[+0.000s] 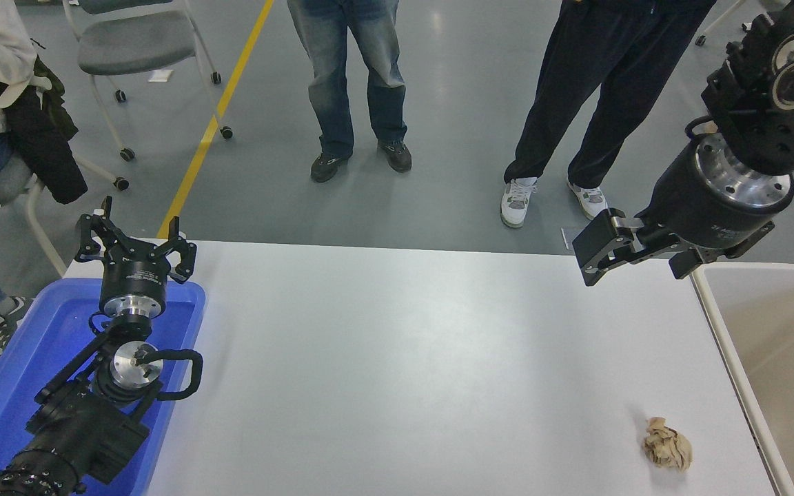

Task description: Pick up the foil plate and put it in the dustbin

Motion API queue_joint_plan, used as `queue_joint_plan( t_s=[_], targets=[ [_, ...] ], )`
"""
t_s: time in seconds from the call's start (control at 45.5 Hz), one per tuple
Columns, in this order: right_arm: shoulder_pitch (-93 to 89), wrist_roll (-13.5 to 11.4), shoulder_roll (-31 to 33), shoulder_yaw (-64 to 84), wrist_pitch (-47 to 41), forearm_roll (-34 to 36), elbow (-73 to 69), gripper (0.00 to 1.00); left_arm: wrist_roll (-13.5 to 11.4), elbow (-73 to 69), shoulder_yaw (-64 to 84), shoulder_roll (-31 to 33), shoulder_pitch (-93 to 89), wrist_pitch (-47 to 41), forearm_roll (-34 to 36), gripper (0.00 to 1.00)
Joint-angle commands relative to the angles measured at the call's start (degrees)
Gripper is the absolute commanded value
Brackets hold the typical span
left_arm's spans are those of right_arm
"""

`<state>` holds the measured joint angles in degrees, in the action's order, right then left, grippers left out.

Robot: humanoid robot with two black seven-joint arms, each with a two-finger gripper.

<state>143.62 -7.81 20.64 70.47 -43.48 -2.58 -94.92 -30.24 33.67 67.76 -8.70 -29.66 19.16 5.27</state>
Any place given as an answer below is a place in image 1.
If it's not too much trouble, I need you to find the white-framed wheeled chair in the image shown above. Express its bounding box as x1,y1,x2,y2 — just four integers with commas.
0,153,130,276

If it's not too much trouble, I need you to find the dark jacket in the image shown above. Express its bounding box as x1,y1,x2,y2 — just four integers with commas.
0,55,89,205

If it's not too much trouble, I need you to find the standing person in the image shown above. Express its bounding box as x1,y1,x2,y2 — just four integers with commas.
500,0,717,229
286,0,414,184

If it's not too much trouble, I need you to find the white-legged wheeled chair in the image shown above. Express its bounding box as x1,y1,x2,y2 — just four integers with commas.
695,0,749,48

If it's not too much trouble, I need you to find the grey wheeled chair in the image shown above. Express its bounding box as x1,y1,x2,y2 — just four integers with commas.
62,0,234,163

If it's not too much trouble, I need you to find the large pale bin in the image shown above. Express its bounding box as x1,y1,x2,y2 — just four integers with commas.
692,260,794,496

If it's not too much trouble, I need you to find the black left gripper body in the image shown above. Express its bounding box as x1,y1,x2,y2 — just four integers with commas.
98,238,176,307

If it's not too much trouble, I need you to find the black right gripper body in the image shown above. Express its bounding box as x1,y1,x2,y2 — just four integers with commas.
641,142,791,265

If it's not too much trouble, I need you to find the crumpled tan paper ball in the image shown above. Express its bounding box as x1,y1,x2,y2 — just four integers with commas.
642,417,693,472

